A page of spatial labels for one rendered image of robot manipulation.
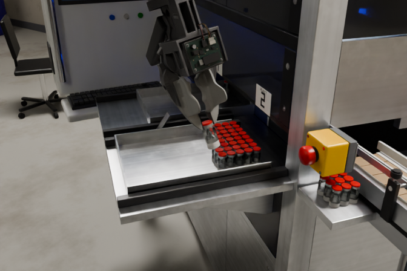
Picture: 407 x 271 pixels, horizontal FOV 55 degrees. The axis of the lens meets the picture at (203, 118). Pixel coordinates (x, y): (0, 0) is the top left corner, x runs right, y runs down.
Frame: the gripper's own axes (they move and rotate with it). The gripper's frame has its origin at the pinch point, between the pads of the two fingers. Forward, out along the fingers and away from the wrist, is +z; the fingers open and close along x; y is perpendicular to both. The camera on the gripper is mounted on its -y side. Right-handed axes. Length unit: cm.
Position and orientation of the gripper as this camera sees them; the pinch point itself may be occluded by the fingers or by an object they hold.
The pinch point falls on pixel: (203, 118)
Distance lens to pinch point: 64.2
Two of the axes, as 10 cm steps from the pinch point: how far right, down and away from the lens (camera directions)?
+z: 3.0, 9.2, 2.6
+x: 8.4, -3.8, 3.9
